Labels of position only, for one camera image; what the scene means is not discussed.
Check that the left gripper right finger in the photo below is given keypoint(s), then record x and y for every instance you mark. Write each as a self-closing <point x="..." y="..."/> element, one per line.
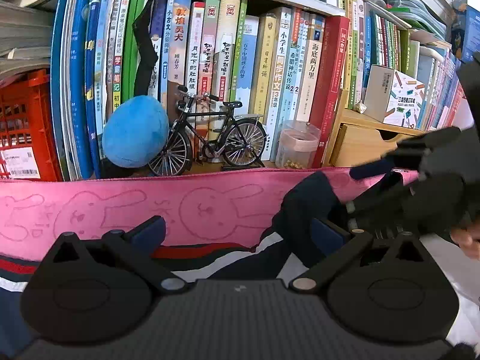
<point x="388" y="291"/>

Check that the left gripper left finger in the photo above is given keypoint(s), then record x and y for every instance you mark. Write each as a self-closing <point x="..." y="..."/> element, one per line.
<point x="88" y="291"/>

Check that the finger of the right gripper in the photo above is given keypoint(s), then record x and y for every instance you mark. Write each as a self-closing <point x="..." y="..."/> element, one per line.
<point x="408" y="154"/>
<point x="386" y="206"/>

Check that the white and navy jacket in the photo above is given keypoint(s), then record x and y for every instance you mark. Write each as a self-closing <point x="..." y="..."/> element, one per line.
<point x="239" y="304"/>

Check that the person's hand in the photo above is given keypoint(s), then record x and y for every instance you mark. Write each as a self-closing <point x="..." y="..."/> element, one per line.
<point x="468" y="240"/>

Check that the wooden drawer organizer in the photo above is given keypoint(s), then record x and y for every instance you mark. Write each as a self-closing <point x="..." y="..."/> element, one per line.
<point x="356" y="138"/>

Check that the white pencil pattern box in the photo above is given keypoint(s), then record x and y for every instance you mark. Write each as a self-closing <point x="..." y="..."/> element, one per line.
<point x="394" y="98"/>

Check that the small clear plastic jar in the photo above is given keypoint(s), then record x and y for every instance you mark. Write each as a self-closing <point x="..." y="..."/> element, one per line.
<point x="297" y="145"/>

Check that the blue package on sill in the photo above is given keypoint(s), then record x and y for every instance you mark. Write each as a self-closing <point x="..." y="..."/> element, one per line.
<point x="465" y="29"/>

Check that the red plastic crate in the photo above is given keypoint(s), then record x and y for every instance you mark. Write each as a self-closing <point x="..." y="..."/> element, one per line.
<point x="28" y="150"/>

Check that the pink bunny table mat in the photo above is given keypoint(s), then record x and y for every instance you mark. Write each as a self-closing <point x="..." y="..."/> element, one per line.
<point x="225" y="207"/>

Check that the row of upright books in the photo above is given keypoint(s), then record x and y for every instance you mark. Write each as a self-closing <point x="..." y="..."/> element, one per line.
<point x="98" y="19"/>

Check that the blue plush ball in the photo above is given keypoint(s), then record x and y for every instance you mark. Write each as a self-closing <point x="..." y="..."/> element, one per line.
<point x="136" y="132"/>

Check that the miniature black bicycle model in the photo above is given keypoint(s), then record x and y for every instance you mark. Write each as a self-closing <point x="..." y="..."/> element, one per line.
<point x="239" y="141"/>

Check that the stack of papers and booklets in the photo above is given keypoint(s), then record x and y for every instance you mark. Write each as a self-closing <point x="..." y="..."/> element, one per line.
<point x="26" y="32"/>

